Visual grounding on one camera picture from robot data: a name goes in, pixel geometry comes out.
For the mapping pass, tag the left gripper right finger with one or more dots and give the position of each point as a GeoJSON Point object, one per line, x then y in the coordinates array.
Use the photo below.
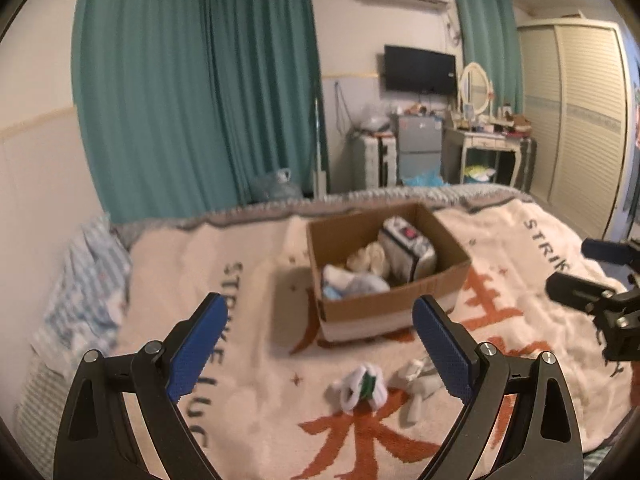
{"type": "Point", "coordinates": [542, 439]}

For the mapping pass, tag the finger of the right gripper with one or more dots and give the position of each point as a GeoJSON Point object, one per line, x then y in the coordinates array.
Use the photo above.
{"type": "Point", "coordinates": [624, 253]}
{"type": "Point", "coordinates": [582, 295]}

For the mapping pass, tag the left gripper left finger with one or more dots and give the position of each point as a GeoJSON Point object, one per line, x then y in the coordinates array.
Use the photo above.
{"type": "Point", "coordinates": [95, 438]}

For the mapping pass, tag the white socks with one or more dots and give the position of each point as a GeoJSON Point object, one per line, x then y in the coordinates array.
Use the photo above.
{"type": "Point", "coordinates": [419, 380]}

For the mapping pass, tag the floral tissue paper pack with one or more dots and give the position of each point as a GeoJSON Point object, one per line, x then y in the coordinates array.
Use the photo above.
{"type": "Point", "coordinates": [411, 255]}

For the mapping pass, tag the white green sock pair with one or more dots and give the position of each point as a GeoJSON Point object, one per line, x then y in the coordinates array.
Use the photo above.
{"type": "Point", "coordinates": [365, 383]}

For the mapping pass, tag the cream knitted cloth bundle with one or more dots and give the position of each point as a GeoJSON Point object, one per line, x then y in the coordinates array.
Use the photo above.
{"type": "Point", "coordinates": [371, 259]}

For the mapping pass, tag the grey mesh cap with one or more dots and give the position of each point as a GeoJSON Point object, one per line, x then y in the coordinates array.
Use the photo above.
{"type": "Point", "coordinates": [365, 284]}

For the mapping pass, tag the blue floral tissue pack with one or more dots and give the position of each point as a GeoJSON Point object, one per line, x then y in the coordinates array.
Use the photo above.
{"type": "Point", "coordinates": [337, 282]}

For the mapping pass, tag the blue floral pillow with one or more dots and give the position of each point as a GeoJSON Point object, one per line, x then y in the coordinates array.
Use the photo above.
{"type": "Point", "coordinates": [84, 312]}

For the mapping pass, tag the blue waste basket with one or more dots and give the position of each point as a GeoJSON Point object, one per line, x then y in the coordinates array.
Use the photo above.
{"type": "Point", "coordinates": [478, 174]}

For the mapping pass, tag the blue plastic bag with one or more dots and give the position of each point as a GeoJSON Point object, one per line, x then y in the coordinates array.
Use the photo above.
{"type": "Point", "coordinates": [429, 179]}

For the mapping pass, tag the cream louvred wardrobe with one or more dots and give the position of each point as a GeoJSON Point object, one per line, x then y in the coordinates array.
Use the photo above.
{"type": "Point", "coordinates": [576, 89]}

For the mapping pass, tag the cream orange lettered blanket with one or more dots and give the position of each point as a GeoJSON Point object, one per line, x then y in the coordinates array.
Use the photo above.
{"type": "Point", "coordinates": [263, 407]}

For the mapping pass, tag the cream dressing table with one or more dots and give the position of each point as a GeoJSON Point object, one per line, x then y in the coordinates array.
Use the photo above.
{"type": "Point", "coordinates": [514, 156]}

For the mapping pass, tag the brown cardboard box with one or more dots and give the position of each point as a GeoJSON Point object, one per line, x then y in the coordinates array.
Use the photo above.
{"type": "Point", "coordinates": [332, 240]}

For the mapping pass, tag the small grey refrigerator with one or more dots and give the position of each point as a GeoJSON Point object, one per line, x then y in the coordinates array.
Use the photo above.
{"type": "Point", "coordinates": [419, 144]}

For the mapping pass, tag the oval vanity mirror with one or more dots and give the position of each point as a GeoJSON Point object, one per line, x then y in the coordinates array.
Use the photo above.
{"type": "Point", "coordinates": [475, 90]}

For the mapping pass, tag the grey checked bed sheet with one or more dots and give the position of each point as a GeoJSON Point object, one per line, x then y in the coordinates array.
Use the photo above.
{"type": "Point", "coordinates": [467, 197]}

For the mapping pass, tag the teal curtain right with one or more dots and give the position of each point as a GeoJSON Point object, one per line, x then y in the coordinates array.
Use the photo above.
{"type": "Point", "coordinates": [490, 38]}

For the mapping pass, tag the teal curtain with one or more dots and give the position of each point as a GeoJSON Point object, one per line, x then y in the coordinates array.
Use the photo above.
{"type": "Point", "coordinates": [184, 104]}
{"type": "Point", "coordinates": [490, 38]}

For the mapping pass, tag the clear water jug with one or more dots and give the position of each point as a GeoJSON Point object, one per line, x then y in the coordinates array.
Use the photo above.
{"type": "Point", "coordinates": [276, 185]}

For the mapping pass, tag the teal curtain left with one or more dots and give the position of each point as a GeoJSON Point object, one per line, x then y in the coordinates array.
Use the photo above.
{"type": "Point", "coordinates": [184, 104]}

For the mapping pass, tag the black wall television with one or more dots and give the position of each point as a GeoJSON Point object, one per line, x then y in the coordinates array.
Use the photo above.
{"type": "Point", "coordinates": [417, 71]}

